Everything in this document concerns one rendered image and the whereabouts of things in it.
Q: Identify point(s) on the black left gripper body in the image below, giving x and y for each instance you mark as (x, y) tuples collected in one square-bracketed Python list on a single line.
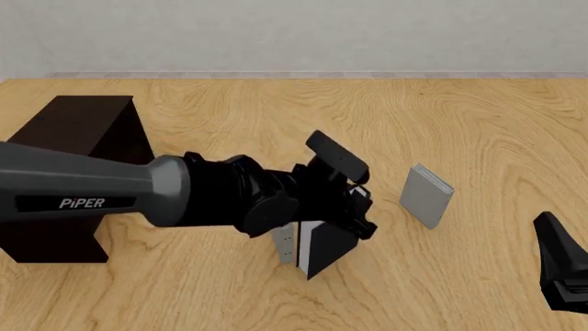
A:
[(356, 212)]

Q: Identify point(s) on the silver-grey left robot arm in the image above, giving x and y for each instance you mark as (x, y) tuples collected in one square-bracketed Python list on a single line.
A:
[(92, 179)]

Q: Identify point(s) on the dark brown wooden cabinet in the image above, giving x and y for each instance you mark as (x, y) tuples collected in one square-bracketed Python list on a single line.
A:
[(78, 124)]

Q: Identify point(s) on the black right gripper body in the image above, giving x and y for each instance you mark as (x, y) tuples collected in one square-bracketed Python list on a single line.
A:
[(572, 296)]

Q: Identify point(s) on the black book with white pages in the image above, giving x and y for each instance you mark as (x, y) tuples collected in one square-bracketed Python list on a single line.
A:
[(328, 251)]

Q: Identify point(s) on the wide grey book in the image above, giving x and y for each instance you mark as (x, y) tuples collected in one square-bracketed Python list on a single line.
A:
[(425, 198)]

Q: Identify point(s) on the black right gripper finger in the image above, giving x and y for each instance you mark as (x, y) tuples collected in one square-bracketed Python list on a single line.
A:
[(558, 246)]

